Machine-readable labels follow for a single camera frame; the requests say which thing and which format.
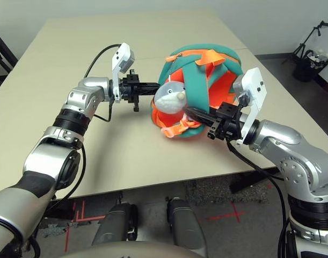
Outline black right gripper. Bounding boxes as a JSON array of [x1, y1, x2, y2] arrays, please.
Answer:
[[185, 102, 244, 142]]

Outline grey left robot leg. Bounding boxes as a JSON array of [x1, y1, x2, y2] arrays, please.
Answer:
[[92, 203, 139, 247]]

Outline black table leg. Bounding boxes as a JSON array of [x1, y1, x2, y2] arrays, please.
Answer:
[[229, 171, 277, 194], [44, 197, 75, 218]]

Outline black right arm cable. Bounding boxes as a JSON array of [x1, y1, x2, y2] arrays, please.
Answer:
[[227, 139, 290, 258]]

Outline grey white plush toy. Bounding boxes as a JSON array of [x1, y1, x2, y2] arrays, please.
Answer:
[[154, 82, 186, 113]]

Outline red floor tape lines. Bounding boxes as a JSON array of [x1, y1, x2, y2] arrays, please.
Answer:
[[64, 201, 107, 252]]

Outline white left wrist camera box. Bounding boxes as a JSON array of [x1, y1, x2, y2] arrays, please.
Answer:
[[111, 42, 136, 104]]

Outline beige robot torso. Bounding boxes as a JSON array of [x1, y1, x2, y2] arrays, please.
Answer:
[[64, 240, 205, 258]]

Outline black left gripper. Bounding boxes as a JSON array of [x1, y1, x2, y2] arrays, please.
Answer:
[[118, 69, 161, 113]]

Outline grey right robot leg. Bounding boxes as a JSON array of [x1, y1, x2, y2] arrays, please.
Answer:
[[166, 197, 209, 257]]

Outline black framed side table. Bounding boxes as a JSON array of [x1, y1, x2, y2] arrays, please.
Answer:
[[0, 25, 19, 75]]

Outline black tripod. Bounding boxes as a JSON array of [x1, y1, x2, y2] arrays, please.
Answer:
[[281, 20, 328, 65]]

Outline grey robot leg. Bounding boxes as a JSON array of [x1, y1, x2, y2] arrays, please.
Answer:
[[166, 197, 209, 257], [92, 203, 139, 247]]

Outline red floor tape cross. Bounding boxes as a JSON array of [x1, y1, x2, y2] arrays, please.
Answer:
[[203, 203, 246, 224]]

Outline orange teal backpack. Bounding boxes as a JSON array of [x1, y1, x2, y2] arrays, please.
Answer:
[[151, 42, 244, 140]]

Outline grey speckled floor mat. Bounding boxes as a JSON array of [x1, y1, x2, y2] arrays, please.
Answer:
[[41, 224, 70, 239], [185, 177, 269, 207]]

